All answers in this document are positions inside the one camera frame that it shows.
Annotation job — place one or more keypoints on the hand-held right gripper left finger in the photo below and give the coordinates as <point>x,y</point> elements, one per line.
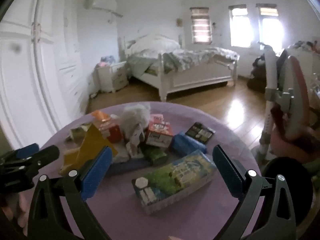
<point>96,172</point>

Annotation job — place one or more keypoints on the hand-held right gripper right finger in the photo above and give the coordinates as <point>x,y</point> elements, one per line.
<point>227,175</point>

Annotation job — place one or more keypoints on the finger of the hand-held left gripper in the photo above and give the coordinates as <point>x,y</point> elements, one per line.
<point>47,153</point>
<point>25,151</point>

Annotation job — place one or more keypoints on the green and blue milk carton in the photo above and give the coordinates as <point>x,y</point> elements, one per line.
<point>175,180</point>

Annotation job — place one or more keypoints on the black bin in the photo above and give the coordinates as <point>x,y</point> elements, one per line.
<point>287,180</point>

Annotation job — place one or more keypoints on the pale green small carton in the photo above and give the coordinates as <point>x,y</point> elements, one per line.
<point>77,133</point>

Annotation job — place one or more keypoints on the orange and red box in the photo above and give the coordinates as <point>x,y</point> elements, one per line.
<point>112,132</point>

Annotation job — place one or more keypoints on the black packet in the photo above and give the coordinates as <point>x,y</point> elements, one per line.
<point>201,133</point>

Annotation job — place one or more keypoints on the purple tablecloth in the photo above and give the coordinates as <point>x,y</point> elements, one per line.
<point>200,217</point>

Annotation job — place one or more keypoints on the blue packet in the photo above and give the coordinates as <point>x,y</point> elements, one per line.
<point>187,142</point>

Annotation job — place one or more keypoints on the green packet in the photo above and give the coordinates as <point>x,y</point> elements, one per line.
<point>153,155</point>

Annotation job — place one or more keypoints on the white wardrobe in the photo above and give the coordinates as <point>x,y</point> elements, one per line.
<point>37,80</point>

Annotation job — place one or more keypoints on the red printed box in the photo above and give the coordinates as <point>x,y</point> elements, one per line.
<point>158,135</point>

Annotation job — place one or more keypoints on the pink packet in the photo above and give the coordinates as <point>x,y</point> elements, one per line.
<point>157,118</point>

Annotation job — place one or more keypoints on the white nightstand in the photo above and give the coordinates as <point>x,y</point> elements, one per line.
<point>112,76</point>

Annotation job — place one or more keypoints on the pink and grey chair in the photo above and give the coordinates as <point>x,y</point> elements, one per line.
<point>292,100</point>

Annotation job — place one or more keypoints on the white bed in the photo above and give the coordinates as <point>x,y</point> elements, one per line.
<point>200,78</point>

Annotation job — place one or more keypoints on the dark bag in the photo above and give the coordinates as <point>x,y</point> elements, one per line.
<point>257,75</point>

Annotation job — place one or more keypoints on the pink items pile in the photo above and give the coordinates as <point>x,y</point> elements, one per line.
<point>106,61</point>

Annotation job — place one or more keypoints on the floral quilt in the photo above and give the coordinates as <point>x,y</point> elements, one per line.
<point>195,56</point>

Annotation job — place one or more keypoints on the bright window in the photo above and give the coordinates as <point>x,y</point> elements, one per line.
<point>271,27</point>
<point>241,27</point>

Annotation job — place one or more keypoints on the window with striped blind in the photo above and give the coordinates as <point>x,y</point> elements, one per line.
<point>201,25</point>

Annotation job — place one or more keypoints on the white air conditioner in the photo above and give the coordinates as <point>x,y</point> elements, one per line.
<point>101,3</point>

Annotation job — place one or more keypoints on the small wall picture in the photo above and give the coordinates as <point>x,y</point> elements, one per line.
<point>179,21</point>

